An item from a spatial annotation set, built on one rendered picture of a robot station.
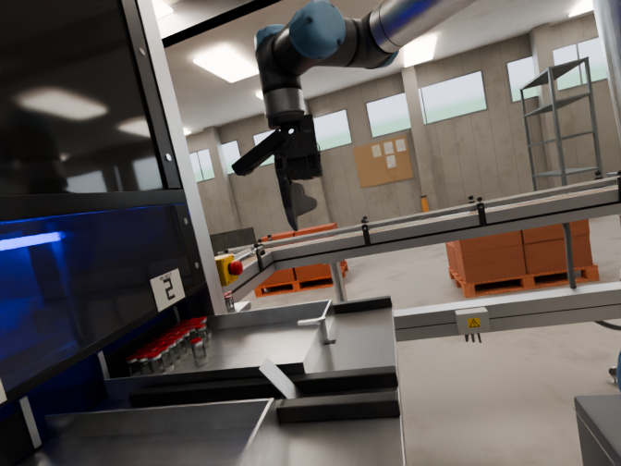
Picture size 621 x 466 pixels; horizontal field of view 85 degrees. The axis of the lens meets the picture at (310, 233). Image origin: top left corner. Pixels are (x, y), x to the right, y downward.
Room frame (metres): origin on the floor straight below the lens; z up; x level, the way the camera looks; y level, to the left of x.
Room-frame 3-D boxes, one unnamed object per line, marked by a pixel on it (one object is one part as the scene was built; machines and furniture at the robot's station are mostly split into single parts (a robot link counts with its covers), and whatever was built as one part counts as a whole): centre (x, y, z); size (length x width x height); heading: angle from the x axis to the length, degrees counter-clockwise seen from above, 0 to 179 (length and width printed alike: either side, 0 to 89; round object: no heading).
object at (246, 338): (0.62, 0.18, 0.90); 0.34 x 0.26 x 0.04; 76
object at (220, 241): (6.21, 1.74, 0.41); 1.22 x 0.99 x 0.83; 62
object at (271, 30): (0.65, -0.01, 1.39); 0.09 x 0.08 x 0.11; 32
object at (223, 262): (0.89, 0.26, 0.99); 0.08 x 0.07 x 0.07; 77
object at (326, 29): (0.58, -0.07, 1.38); 0.11 x 0.11 x 0.08; 32
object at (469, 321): (1.35, -0.58, 0.50); 0.12 x 0.05 x 0.09; 77
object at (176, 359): (0.64, 0.29, 0.90); 0.18 x 0.02 x 0.05; 166
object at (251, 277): (1.20, 0.33, 0.92); 0.69 x 0.15 x 0.16; 167
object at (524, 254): (3.10, -1.78, 0.33); 1.08 x 0.77 x 0.66; 72
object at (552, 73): (5.46, -4.17, 1.12); 1.19 x 0.49 x 2.24; 165
